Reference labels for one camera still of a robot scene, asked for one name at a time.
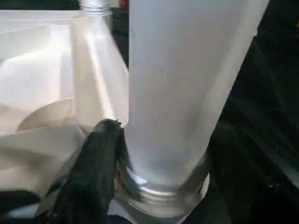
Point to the black table mat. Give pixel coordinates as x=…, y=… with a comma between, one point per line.
x=268, y=70

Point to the white plastic table leg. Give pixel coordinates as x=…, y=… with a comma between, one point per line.
x=95, y=8
x=175, y=81

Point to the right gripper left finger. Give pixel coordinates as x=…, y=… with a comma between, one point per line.
x=93, y=182

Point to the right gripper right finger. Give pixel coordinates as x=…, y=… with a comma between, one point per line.
x=245, y=186

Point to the white plastic table top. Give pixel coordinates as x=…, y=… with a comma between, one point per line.
x=46, y=58

